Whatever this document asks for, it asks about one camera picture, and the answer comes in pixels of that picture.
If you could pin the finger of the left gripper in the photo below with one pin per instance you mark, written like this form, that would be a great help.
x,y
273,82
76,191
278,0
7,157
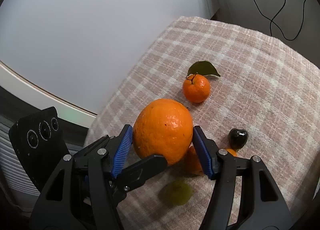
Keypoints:
x,y
136,175

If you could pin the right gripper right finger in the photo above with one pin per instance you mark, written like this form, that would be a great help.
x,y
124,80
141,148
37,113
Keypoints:
x,y
262,205

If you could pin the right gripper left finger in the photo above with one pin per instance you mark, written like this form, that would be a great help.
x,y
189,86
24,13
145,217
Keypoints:
x,y
99,210

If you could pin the green grape fruit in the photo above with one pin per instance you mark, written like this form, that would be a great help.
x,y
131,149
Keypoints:
x,y
175,193

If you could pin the large bumpy orange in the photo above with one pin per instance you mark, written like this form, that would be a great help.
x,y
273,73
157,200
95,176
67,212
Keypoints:
x,y
163,127

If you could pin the small mandarin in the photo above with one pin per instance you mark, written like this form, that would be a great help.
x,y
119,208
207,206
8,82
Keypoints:
x,y
191,162

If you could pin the small kumquat orange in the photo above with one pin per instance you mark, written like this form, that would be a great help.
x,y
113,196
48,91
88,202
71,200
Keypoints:
x,y
233,152

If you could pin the dark cherry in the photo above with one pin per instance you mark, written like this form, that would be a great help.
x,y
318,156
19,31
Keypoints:
x,y
237,138

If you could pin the mandarin with green leaf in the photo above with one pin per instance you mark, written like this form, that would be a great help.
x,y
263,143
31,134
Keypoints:
x,y
196,87

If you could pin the pink plaid tablecloth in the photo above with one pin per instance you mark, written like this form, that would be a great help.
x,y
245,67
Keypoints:
x,y
265,87

